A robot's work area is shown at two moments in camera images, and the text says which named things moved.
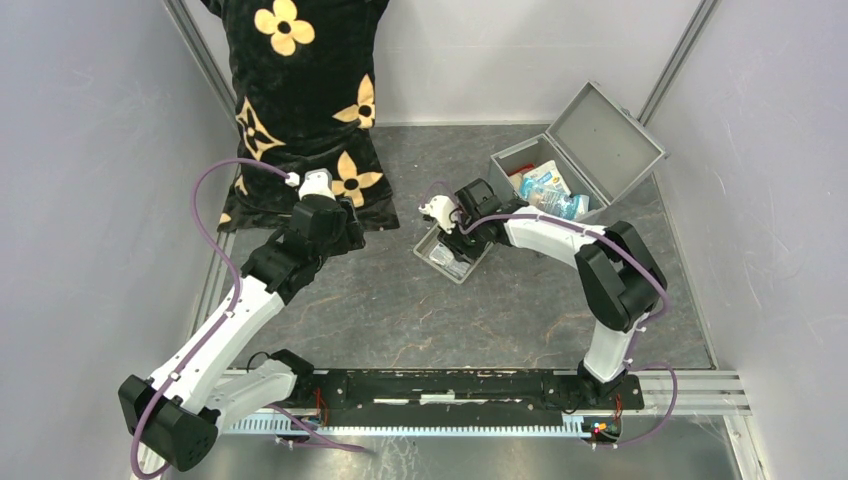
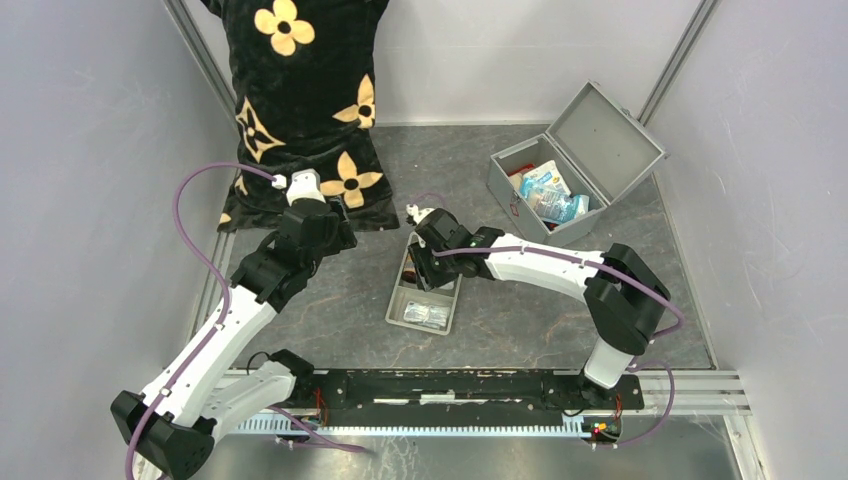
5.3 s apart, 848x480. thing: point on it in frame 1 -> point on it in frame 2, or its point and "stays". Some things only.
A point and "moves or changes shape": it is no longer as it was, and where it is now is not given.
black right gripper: x=460 y=251 -> x=419 y=253
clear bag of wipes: x=444 y=257 moves or changes shape
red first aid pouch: x=522 y=169 stays
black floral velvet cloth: x=302 y=74 stays
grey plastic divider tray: x=429 y=241 moves or changes shape
